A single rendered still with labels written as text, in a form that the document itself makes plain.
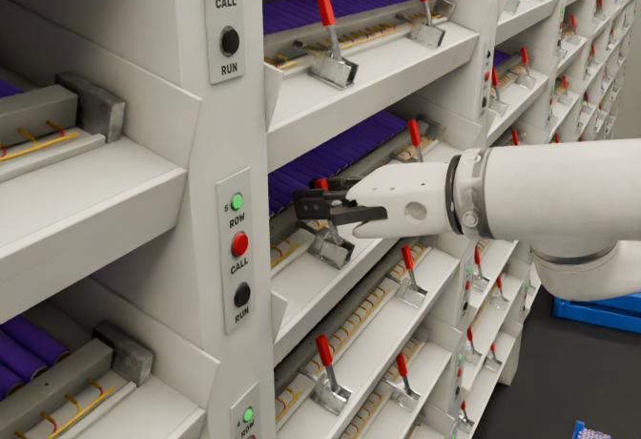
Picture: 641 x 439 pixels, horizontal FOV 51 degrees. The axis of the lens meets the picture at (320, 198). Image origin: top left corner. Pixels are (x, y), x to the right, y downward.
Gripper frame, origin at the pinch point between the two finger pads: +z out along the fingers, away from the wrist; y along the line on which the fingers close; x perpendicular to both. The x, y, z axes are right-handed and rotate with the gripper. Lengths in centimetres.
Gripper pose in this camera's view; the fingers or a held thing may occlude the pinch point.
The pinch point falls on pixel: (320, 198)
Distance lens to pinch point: 69.8
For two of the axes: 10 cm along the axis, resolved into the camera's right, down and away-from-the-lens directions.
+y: 4.7, -3.3, 8.2
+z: -8.6, 0.2, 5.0
